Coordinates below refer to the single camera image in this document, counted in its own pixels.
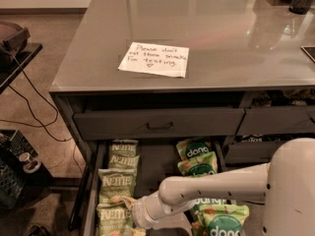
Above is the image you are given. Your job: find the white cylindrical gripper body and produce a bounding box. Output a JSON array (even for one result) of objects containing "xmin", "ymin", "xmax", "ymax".
[{"xmin": 131, "ymin": 192, "xmax": 195, "ymax": 229}]

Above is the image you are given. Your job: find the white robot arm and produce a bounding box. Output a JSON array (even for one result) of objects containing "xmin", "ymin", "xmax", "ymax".
[{"xmin": 131, "ymin": 138, "xmax": 315, "ymax": 236}]

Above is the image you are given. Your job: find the open middle left drawer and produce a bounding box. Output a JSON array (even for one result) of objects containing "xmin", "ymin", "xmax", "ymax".
[{"xmin": 80, "ymin": 139, "xmax": 247, "ymax": 236}]

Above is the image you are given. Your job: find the rearmost green Kettle chip bag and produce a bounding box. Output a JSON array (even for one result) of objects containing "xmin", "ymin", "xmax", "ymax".
[{"xmin": 109, "ymin": 140, "xmax": 138, "ymax": 156}]

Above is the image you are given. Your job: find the front green Dang bag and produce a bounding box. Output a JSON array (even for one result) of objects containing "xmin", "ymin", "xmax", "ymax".
[{"xmin": 192, "ymin": 205, "xmax": 250, "ymax": 236}]

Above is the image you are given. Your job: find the rearmost green Dang bag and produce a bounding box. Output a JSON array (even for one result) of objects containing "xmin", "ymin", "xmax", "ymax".
[{"xmin": 176, "ymin": 138, "xmax": 212, "ymax": 160}]

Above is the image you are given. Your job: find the top left grey drawer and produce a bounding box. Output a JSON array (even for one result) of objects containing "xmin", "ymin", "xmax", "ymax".
[{"xmin": 74, "ymin": 108, "xmax": 244, "ymax": 141}]

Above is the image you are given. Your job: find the grey drawer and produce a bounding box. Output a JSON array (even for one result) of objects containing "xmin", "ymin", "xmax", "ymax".
[
  {"xmin": 224, "ymin": 141, "xmax": 284, "ymax": 164},
  {"xmin": 237, "ymin": 106, "xmax": 315, "ymax": 136},
  {"xmin": 74, "ymin": 108, "xmax": 244, "ymax": 141}
]

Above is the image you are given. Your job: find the middle right grey drawer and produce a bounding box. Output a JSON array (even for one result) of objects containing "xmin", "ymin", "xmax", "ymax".
[{"xmin": 224, "ymin": 141, "xmax": 284, "ymax": 164}]

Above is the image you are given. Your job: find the dark grey drawer cabinet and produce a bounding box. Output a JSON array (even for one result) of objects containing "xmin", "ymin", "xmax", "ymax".
[{"xmin": 50, "ymin": 0, "xmax": 315, "ymax": 236}]

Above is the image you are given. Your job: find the top right grey drawer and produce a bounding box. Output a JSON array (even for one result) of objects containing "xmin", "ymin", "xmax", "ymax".
[{"xmin": 237, "ymin": 106, "xmax": 315, "ymax": 136}]

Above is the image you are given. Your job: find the dark tablet on counter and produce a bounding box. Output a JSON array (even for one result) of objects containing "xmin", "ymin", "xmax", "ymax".
[{"xmin": 301, "ymin": 46, "xmax": 315, "ymax": 63}]

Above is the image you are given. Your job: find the tape roll on crate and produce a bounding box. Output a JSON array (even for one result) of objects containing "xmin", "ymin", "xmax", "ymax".
[{"xmin": 19, "ymin": 152, "xmax": 41, "ymax": 174}]

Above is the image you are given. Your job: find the dark plastic crate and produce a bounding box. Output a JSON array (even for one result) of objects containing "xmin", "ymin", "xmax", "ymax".
[{"xmin": 0, "ymin": 129, "xmax": 38, "ymax": 209}]

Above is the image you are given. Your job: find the white handwritten paper note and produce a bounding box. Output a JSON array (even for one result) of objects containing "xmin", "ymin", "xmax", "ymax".
[{"xmin": 118, "ymin": 42, "xmax": 189, "ymax": 78}]

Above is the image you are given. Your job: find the black side table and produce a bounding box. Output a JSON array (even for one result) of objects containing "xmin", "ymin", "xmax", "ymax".
[{"xmin": 0, "ymin": 43, "xmax": 42, "ymax": 94}]

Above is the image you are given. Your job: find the dark device on side table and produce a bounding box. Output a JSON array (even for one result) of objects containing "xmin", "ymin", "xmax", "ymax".
[{"xmin": 0, "ymin": 22, "xmax": 31, "ymax": 67}]

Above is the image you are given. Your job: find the black cable on floor left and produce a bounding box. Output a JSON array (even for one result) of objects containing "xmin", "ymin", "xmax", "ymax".
[{"xmin": 0, "ymin": 54, "xmax": 84, "ymax": 175}]

